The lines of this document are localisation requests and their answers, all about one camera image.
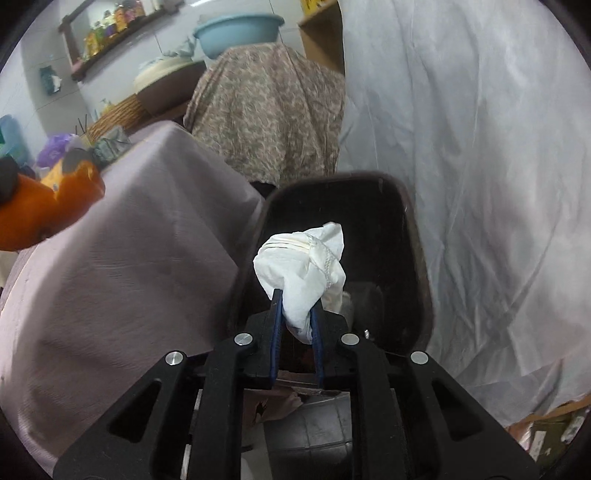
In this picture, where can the light blue plastic basin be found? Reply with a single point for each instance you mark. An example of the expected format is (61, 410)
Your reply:
(238, 34)

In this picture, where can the bundle of chopsticks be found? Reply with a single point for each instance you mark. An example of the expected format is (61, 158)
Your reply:
(83, 123)

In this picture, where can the brown sauce bottle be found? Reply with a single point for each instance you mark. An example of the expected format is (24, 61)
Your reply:
(124, 13)

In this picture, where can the floral cloth cover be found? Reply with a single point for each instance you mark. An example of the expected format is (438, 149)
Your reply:
(268, 110)

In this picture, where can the white tissue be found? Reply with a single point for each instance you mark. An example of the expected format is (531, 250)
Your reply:
(300, 267)

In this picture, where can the purple plastic bag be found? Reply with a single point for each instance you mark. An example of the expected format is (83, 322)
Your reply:
(55, 150)

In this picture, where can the grey crumpled cloth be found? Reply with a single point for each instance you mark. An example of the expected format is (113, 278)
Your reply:
(182, 53)

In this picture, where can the wicker wash basin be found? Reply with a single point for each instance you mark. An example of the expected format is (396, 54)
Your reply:
(120, 117)

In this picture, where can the crumpled silver wrapper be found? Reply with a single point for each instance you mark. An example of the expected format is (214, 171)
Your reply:
(111, 145)

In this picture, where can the orange foam fruit net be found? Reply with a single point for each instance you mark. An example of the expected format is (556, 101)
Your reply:
(41, 217)

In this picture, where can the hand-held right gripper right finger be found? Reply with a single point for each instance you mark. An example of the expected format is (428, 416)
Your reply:
(317, 341)

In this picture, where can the tall yellow box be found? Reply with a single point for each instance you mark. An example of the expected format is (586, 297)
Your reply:
(311, 3)

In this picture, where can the white plastic sheet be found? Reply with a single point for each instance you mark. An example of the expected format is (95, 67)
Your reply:
(485, 184)

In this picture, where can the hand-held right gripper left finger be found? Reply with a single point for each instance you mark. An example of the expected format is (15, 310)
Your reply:
(275, 332)

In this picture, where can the black trash bin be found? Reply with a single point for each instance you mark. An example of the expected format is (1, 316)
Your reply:
(383, 240)

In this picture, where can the brown pot cream lid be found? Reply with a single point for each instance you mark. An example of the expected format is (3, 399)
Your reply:
(171, 87)

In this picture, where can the cardboard box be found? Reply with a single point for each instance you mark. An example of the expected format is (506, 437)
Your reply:
(549, 429)

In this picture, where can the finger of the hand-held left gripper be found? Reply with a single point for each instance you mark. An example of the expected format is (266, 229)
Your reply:
(78, 161)
(8, 180)

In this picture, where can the green wall tissue holder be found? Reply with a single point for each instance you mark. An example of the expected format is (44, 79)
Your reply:
(50, 81)

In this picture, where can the wooden framed mirror shelf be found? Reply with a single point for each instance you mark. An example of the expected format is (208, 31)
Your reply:
(76, 60)

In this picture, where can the yellow flat wrapper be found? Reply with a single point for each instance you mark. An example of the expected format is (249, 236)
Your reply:
(54, 176)

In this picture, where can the yellow seasoning packet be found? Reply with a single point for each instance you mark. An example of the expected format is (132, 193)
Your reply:
(91, 45)

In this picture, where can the purple tablecloth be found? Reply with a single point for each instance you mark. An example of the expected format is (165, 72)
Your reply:
(129, 258)

